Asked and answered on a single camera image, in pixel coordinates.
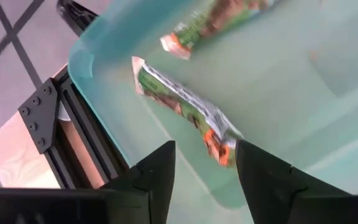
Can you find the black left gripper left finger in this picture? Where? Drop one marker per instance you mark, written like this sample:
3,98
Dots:
157,174

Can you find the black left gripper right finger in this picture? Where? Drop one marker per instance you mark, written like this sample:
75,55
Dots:
266,186

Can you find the green orange granola bar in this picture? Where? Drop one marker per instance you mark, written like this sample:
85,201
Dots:
204,28
182,102

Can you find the teal plastic tray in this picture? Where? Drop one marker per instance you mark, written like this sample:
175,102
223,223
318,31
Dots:
291,93

